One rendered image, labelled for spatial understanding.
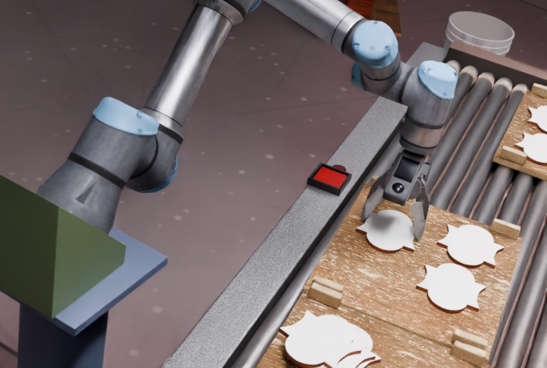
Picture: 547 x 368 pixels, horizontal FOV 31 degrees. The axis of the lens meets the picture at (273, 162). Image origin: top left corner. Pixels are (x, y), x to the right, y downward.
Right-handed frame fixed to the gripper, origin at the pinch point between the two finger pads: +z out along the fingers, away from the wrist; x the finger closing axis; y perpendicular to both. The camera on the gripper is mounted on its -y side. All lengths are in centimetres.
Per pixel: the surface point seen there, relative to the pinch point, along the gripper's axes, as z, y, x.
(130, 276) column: 10, -32, 41
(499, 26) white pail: 37, 275, 6
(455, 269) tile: 0.1, -5.4, -14.8
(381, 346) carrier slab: 3.4, -32.7, -7.6
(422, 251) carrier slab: 0.8, -2.1, -7.7
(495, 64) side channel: -8, 92, -6
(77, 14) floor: 76, 223, 192
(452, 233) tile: -0.8, 6.1, -11.6
